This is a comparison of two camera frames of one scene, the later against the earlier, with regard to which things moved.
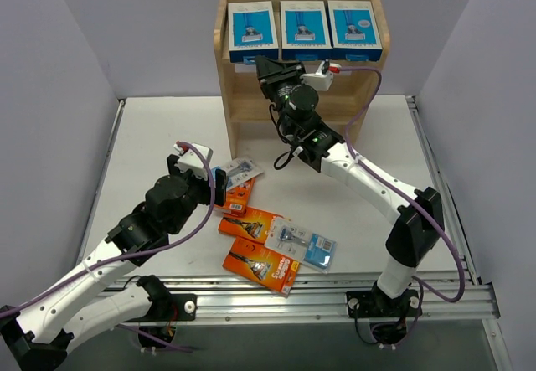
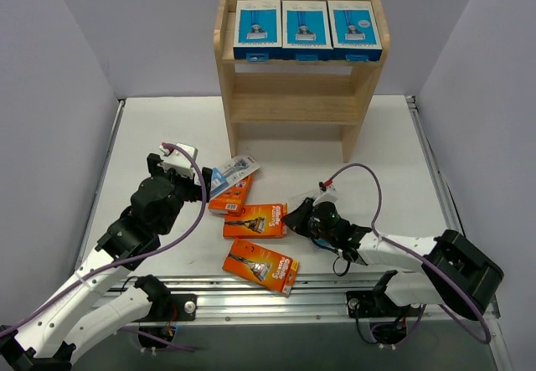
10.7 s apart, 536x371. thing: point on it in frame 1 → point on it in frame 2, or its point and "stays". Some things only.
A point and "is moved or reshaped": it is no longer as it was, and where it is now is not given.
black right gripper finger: x=270 y=70 → x=299 y=218
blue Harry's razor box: x=354 y=35 stays
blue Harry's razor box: x=252 y=31 is moved or reshaped
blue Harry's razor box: x=305 y=32 stays
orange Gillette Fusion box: x=261 y=265 stays
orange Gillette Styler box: x=238 y=198 stays
